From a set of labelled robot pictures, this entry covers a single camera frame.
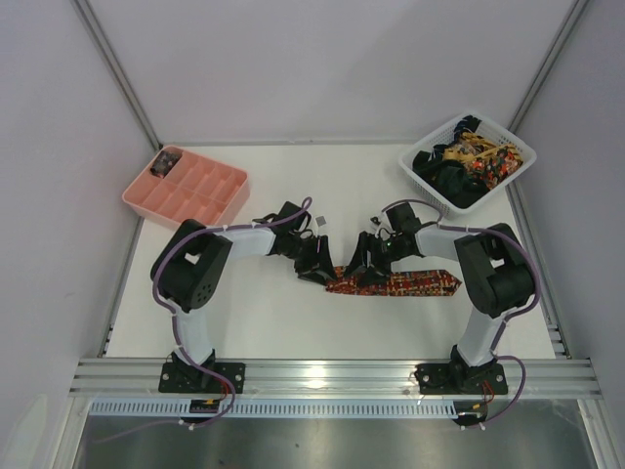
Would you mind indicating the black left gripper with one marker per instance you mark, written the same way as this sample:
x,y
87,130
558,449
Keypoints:
x,y
309,257

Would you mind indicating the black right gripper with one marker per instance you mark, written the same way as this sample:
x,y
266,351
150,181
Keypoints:
x,y
374,253

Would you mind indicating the red multicolour patterned tie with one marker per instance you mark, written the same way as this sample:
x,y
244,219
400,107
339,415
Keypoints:
x,y
429,283

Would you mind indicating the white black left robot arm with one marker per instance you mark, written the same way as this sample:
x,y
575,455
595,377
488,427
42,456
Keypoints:
x,y
187,272

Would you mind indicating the pink compartment tray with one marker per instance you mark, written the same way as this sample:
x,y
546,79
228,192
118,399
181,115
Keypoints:
x,y
198,187

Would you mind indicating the red floral tie in basket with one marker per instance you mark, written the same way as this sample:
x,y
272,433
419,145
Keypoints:
x,y
494,166

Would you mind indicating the yellow patterned tie in basket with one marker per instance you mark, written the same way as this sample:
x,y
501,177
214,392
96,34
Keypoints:
x,y
467,147

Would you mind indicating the rolled dark tie in tray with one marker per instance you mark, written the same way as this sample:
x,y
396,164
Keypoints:
x,y
163,163

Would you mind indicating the white perforated plastic basket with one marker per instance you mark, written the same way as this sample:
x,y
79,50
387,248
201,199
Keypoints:
x,y
446,134

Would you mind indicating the white slotted cable duct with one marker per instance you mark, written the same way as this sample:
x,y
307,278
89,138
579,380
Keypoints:
x,y
275,408

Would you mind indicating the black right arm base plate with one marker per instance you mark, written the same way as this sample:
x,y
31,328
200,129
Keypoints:
x,y
453,378

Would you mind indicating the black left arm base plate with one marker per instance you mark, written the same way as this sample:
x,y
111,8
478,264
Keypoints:
x,y
178,377

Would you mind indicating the aluminium front rail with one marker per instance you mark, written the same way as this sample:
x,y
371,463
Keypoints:
x,y
318,379

